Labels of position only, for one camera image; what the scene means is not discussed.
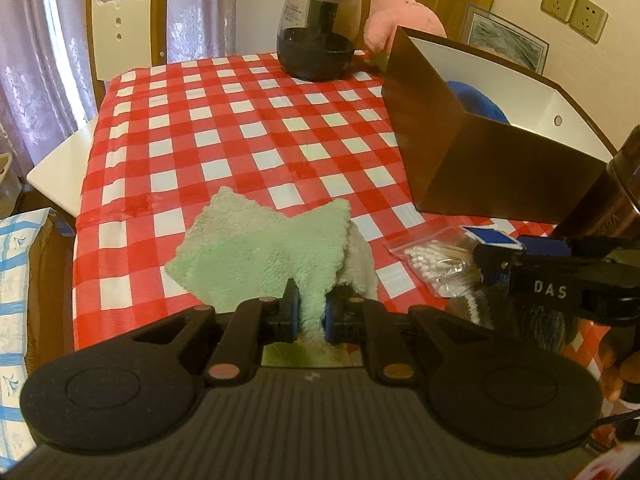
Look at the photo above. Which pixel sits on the brown cardboard box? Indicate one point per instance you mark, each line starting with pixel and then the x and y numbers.
pixel 450 160

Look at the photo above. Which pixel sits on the blue fleece towel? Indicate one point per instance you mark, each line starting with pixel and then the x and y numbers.
pixel 480 102

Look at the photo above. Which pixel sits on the pink starfish plush toy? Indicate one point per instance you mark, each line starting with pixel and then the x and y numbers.
pixel 395 10

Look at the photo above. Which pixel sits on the white wooden chair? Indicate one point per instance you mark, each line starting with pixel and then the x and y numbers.
pixel 125 10

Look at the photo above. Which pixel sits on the dark grey scalloped cloth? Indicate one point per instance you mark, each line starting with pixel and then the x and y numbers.
pixel 470 308

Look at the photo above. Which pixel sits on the glass picture frame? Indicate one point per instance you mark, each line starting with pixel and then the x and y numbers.
pixel 510 40

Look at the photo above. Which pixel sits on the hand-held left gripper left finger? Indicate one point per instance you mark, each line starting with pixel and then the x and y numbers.
pixel 294 310

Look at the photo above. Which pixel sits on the clear bag of cotton swabs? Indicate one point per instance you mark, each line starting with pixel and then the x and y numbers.
pixel 435 262

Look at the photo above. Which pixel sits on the blue checked blanket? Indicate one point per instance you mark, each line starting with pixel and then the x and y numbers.
pixel 15 285

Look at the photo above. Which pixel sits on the brown cylindrical canister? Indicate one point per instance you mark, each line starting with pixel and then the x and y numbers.
pixel 620 190

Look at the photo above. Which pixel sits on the grey fleece cloth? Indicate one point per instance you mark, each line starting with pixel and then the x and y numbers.
pixel 362 270

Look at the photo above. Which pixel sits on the person's right hand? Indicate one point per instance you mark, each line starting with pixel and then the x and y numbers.
pixel 615 357

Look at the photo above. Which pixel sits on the glass jar with dark lid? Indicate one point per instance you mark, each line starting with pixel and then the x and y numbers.
pixel 315 50

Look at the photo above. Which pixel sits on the striped knit sock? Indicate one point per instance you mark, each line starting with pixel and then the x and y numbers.
pixel 542 322

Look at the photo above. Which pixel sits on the lavender lace curtain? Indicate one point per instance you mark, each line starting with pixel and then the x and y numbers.
pixel 30 60

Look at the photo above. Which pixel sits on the red white checked tablecloth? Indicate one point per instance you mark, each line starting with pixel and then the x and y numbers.
pixel 225 130

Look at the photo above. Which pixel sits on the beige wall socket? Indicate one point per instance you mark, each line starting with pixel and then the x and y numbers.
pixel 559 1
pixel 589 19

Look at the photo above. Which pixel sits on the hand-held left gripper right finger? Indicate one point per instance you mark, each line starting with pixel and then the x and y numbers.
pixel 328 320

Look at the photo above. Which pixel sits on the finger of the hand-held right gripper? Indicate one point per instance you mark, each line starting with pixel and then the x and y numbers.
pixel 542 247
pixel 492 260

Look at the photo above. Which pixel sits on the green fleece cloth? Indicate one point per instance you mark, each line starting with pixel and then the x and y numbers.
pixel 250 260

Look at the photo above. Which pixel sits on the red white printed clothing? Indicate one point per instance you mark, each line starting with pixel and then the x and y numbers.
pixel 605 465

